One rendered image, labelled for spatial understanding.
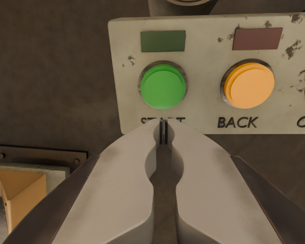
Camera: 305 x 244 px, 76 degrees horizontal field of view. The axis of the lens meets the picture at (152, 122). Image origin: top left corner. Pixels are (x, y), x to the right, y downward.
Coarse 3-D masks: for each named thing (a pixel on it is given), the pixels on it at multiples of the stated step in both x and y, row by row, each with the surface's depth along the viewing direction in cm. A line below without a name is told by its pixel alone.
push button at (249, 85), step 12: (240, 72) 16; (252, 72) 16; (264, 72) 16; (228, 84) 17; (240, 84) 16; (252, 84) 16; (264, 84) 16; (228, 96) 17; (240, 96) 17; (252, 96) 17; (264, 96) 17
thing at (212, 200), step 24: (168, 120) 11; (168, 144) 11; (192, 144) 9; (216, 144) 9; (192, 168) 8; (216, 168) 8; (192, 192) 7; (216, 192) 7; (240, 192) 7; (192, 216) 6; (216, 216) 6; (240, 216) 6; (264, 216) 6; (192, 240) 6; (216, 240) 5; (240, 240) 5; (264, 240) 5
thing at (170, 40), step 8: (144, 32) 16; (152, 32) 16; (160, 32) 16; (168, 32) 16; (176, 32) 16; (184, 32) 16; (144, 40) 16; (152, 40) 16; (160, 40) 16; (168, 40) 16; (176, 40) 16; (184, 40) 16; (144, 48) 16; (152, 48) 16; (160, 48) 16; (168, 48) 16; (176, 48) 16
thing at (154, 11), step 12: (156, 0) 27; (168, 0) 25; (180, 0) 24; (192, 0) 24; (204, 0) 25; (216, 0) 27; (156, 12) 32; (168, 12) 28; (180, 12) 27; (192, 12) 27; (204, 12) 29
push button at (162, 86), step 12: (156, 72) 16; (168, 72) 16; (180, 72) 17; (144, 84) 17; (156, 84) 17; (168, 84) 17; (180, 84) 17; (144, 96) 18; (156, 96) 17; (168, 96) 17; (180, 96) 17
